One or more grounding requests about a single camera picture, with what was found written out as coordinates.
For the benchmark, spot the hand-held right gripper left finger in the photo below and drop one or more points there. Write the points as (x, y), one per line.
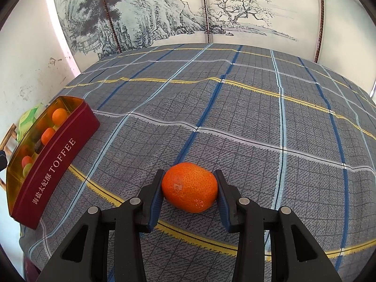
(155, 195)

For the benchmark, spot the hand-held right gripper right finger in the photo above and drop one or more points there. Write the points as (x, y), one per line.
(222, 201)

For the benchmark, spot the small reddish fruit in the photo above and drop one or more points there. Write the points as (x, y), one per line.
(27, 161)

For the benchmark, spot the large orange tangerine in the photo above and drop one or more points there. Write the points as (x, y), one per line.
(189, 188)

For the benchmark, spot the dark red rectangular tin box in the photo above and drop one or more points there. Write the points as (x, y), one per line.
(53, 170)

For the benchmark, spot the round orange tangerine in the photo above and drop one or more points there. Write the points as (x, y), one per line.
(59, 115)
(48, 135)

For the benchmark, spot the wooden chair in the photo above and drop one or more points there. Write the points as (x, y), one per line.
(8, 136)

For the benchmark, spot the small green fruit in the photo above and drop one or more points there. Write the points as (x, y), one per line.
(28, 169)

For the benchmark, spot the small dark fruit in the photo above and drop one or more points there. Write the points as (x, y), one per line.
(38, 147)

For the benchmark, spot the green tissue pack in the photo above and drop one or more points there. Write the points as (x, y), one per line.
(28, 120)

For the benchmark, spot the grey plaid tablecloth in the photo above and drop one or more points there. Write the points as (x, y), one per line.
(249, 108)

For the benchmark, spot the ink landscape painting screen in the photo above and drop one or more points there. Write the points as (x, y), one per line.
(147, 11)

